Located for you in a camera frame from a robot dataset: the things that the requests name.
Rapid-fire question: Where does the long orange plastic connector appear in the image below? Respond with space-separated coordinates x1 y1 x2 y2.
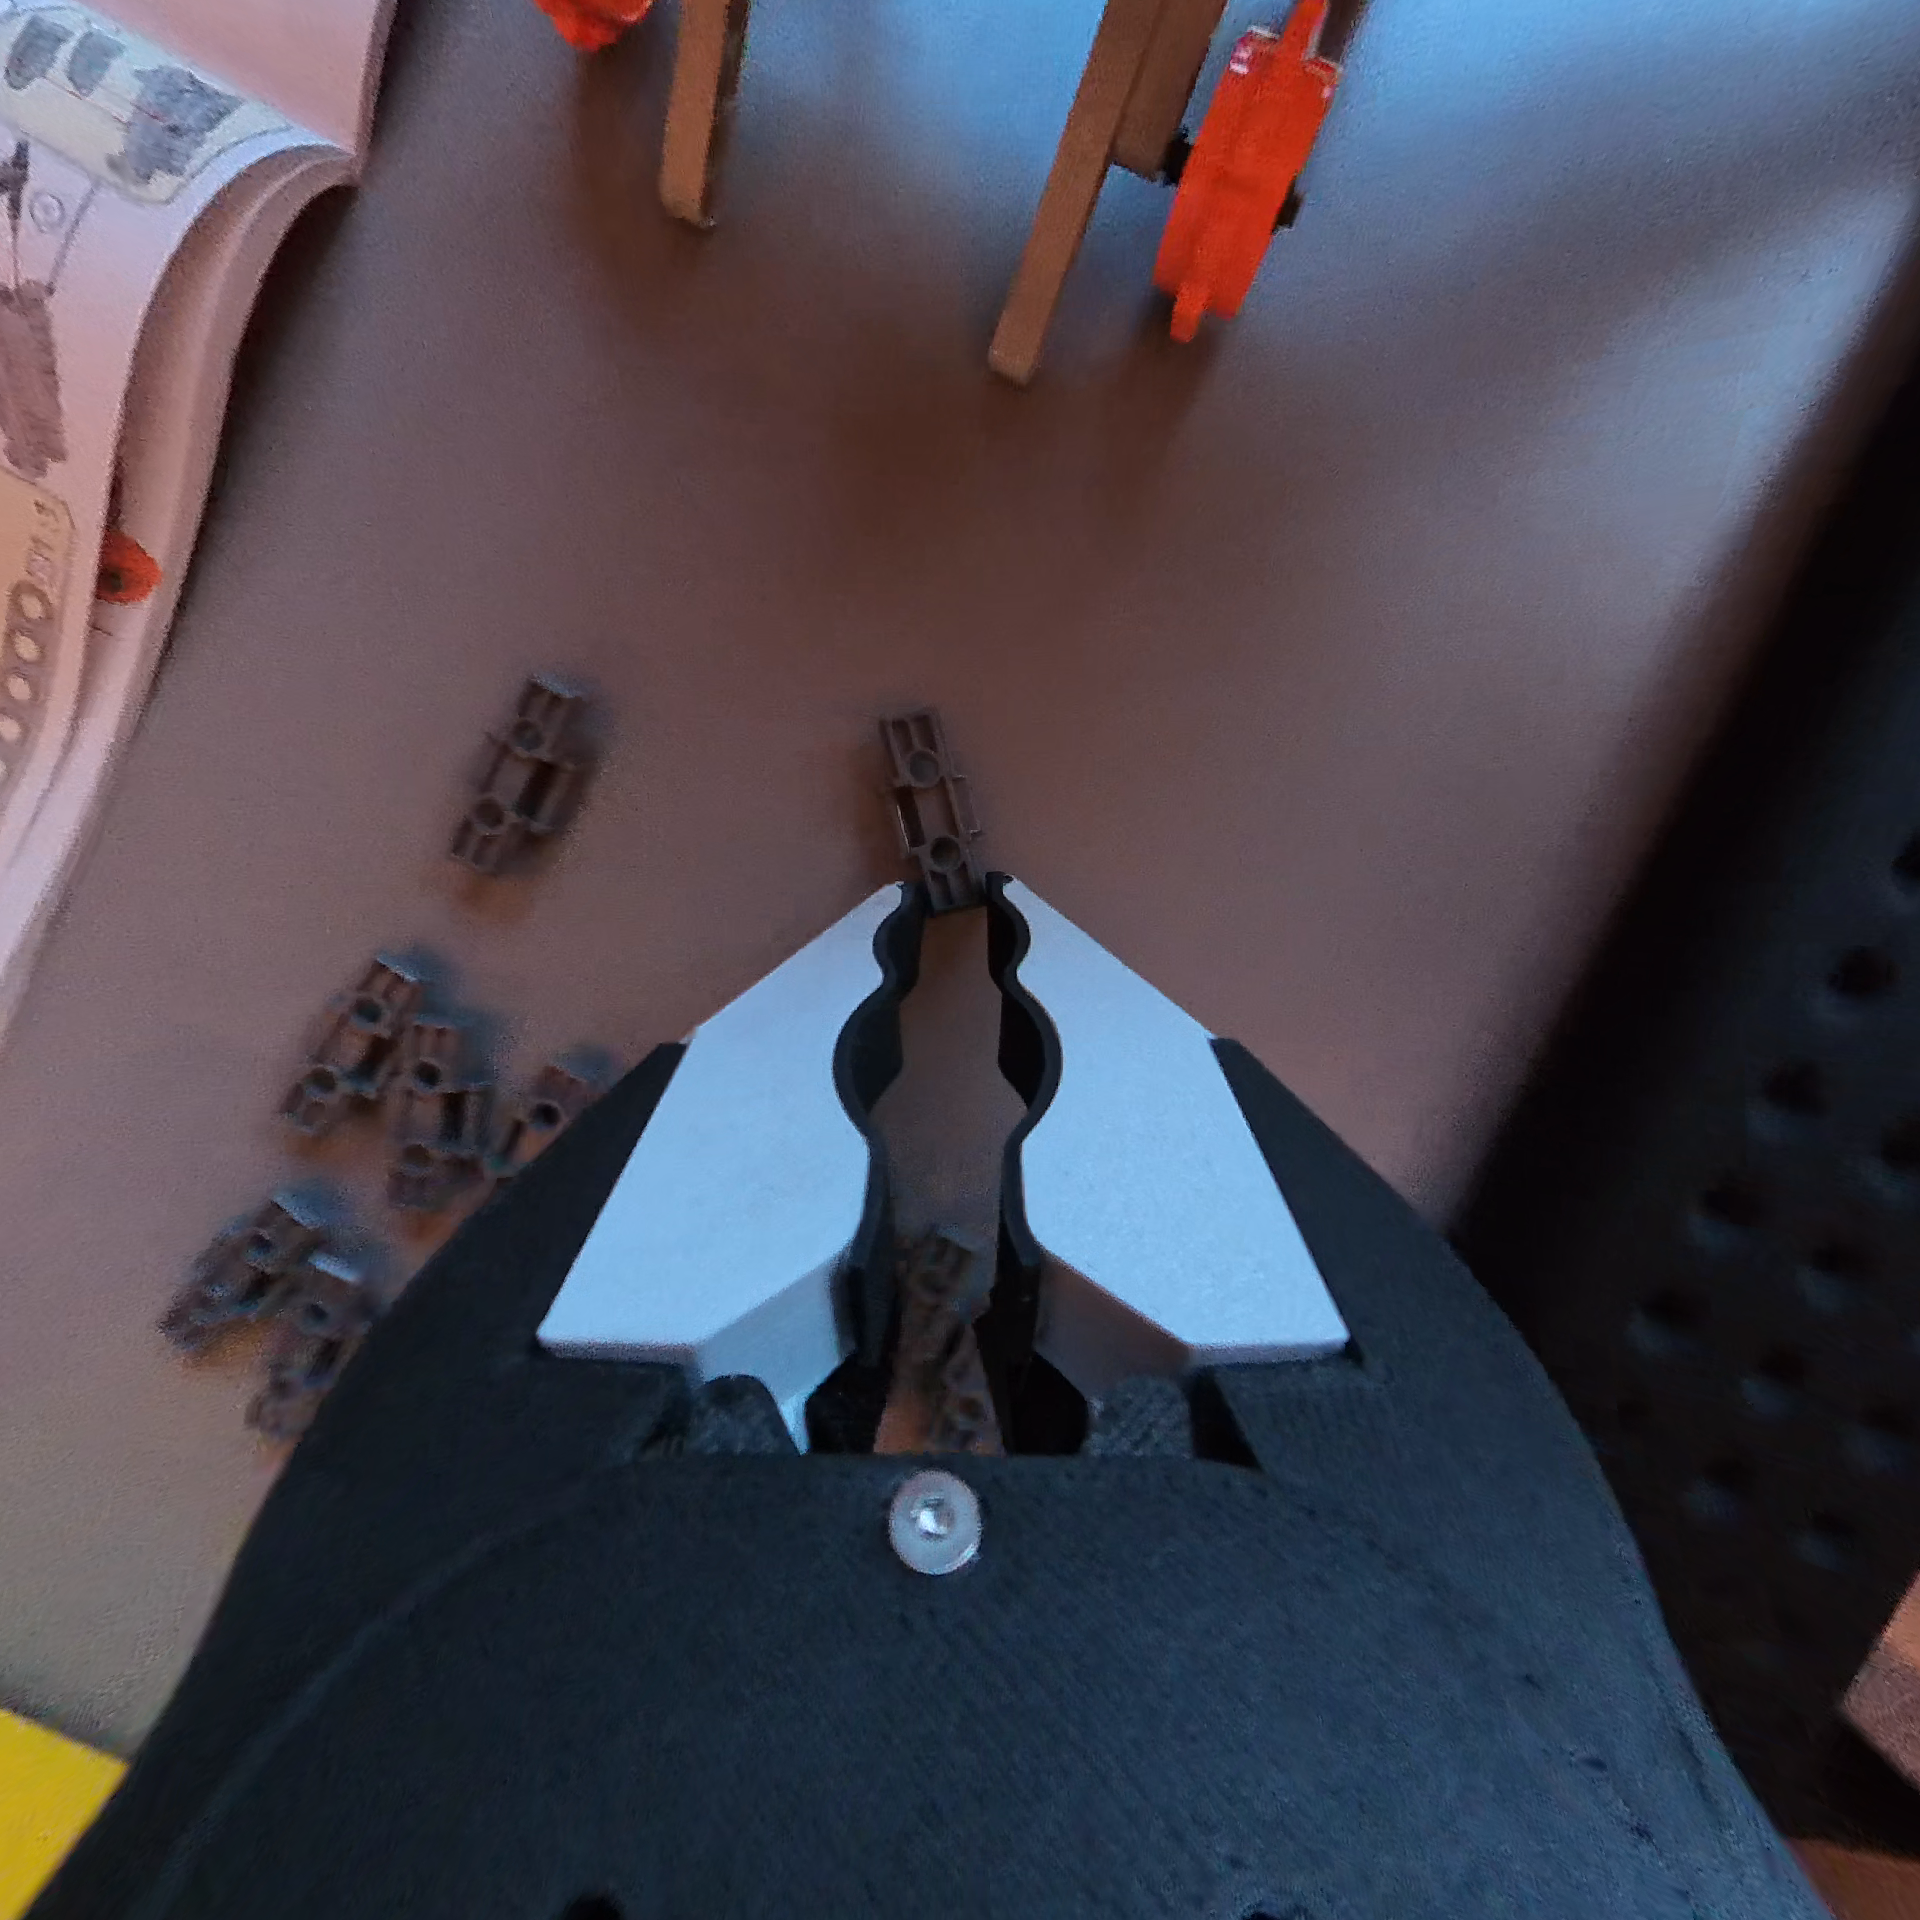
1152 0 1342 345

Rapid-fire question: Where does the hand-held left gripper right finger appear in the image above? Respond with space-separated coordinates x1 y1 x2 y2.
978 873 1355 1456

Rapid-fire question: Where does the open instruction booklet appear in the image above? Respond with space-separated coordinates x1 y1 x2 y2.
0 0 400 1038

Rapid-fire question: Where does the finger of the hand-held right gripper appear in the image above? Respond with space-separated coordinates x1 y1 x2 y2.
657 0 752 231
989 0 1226 389

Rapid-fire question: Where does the black perforated panel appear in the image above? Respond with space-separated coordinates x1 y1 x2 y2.
1448 421 1920 1862

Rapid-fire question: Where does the single grey track link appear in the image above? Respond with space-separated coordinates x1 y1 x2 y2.
874 709 993 917

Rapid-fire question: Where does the pile of grey track pieces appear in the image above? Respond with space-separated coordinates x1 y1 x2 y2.
159 673 1000 1456

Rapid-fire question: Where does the yellow object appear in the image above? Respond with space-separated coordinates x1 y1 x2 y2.
0 1709 129 1920

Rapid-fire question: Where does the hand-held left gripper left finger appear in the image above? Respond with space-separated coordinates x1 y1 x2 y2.
535 881 925 1454

